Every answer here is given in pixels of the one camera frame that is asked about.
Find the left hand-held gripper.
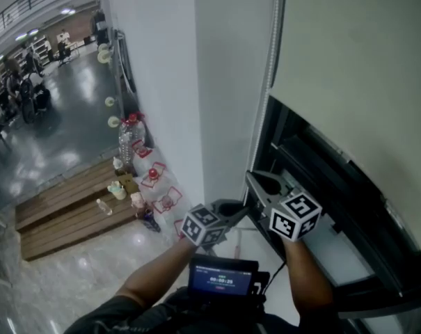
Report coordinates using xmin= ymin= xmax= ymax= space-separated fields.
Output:
xmin=180 ymin=199 xmax=250 ymax=248

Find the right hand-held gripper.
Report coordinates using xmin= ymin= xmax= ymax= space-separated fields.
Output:
xmin=246 ymin=170 xmax=323 ymax=240

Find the white bead pull chain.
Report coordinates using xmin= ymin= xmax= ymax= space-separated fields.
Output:
xmin=250 ymin=0 xmax=280 ymax=175

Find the beige roller blind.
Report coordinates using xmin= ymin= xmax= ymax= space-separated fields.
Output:
xmin=267 ymin=0 xmax=421 ymax=267

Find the person's left forearm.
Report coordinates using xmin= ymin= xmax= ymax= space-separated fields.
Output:
xmin=116 ymin=238 xmax=197 ymax=305

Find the person's right forearm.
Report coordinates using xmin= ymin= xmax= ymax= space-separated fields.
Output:
xmin=283 ymin=237 xmax=335 ymax=315

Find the large clear water jug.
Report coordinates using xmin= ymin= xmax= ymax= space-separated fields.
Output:
xmin=131 ymin=139 xmax=157 ymax=179
xmin=171 ymin=217 xmax=189 ymax=239
xmin=118 ymin=112 xmax=147 ymax=168
xmin=139 ymin=161 xmax=176 ymax=205
xmin=150 ymin=186 xmax=185 ymax=228

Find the black framed window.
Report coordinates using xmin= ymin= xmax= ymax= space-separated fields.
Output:
xmin=243 ymin=95 xmax=421 ymax=334

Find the black chest-mounted screen device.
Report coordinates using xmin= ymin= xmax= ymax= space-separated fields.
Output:
xmin=187 ymin=254 xmax=271 ymax=301

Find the dark patterned bottle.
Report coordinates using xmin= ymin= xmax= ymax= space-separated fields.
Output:
xmin=136 ymin=205 xmax=161 ymax=232

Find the small pink figurine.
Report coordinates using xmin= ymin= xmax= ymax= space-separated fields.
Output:
xmin=129 ymin=191 xmax=145 ymax=210

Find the small cardboard box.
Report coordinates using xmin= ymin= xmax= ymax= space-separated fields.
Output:
xmin=116 ymin=172 xmax=134 ymax=193

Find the pale green cup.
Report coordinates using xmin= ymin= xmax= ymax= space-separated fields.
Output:
xmin=106 ymin=181 xmax=127 ymax=200

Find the small clear plastic bottle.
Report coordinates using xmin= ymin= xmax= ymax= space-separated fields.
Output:
xmin=95 ymin=198 xmax=113 ymax=216

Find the person's dark shirt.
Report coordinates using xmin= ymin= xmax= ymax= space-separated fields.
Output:
xmin=63 ymin=287 xmax=343 ymax=334

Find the wooden step platform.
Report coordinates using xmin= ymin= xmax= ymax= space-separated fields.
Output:
xmin=14 ymin=157 xmax=152 ymax=262

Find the folded trolley with cream wheels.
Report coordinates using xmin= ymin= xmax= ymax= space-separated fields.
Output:
xmin=97 ymin=29 xmax=140 ymax=129

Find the standing rack with grey garments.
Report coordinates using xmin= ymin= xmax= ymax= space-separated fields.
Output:
xmin=90 ymin=8 xmax=110 ymax=47

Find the black wheeled equipment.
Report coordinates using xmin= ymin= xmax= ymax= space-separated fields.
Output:
xmin=18 ymin=77 xmax=53 ymax=123

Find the white shelf rack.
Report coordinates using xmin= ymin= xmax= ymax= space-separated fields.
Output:
xmin=32 ymin=35 xmax=51 ymax=62

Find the group of ceiling lights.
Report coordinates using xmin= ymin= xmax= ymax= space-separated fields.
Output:
xmin=0 ymin=0 xmax=77 ymax=64

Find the black balcony railing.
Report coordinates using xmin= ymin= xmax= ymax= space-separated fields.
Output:
xmin=0 ymin=0 xmax=100 ymax=40

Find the black device cable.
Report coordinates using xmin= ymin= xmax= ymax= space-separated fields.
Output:
xmin=265 ymin=262 xmax=287 ymax=285

